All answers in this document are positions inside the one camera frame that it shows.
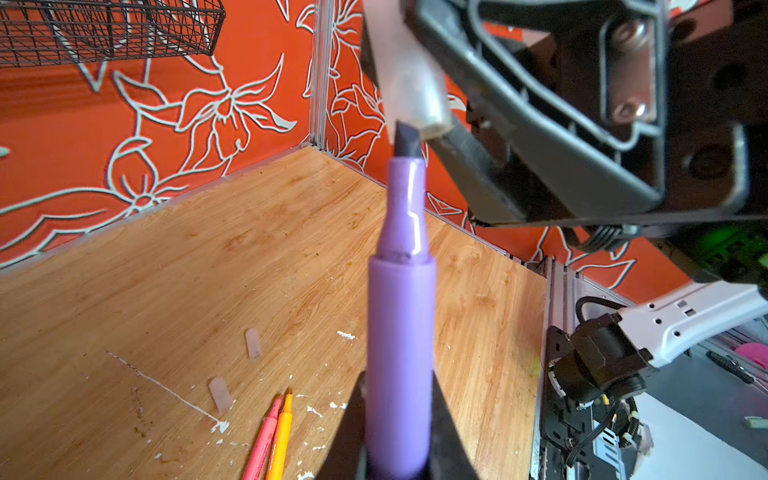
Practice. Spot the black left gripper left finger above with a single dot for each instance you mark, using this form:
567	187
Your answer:
347	456

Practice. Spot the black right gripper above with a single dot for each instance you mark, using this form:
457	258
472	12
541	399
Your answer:
623	119

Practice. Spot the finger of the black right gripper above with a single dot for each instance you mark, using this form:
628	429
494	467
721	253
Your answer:
479	179

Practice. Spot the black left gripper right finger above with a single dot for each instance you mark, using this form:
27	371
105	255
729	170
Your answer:
447	459

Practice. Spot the purple marker pen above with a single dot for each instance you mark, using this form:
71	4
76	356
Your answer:
401	307

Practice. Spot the clear pen cap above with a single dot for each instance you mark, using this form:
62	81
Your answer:
253	343
220	394
411	83

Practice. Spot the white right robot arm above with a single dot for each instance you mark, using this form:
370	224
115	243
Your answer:
726	264

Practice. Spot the orange marker pen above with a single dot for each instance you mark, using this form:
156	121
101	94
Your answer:
281	439

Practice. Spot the pink marker pen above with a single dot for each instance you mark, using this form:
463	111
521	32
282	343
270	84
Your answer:
263	443

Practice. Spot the aluminium right floor rail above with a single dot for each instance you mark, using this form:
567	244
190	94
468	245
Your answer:
561	423

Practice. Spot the aluminium frame corner post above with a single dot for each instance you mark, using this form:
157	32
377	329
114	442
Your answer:
320	71

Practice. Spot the black wire basket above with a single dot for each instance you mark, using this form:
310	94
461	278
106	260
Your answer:
43	33

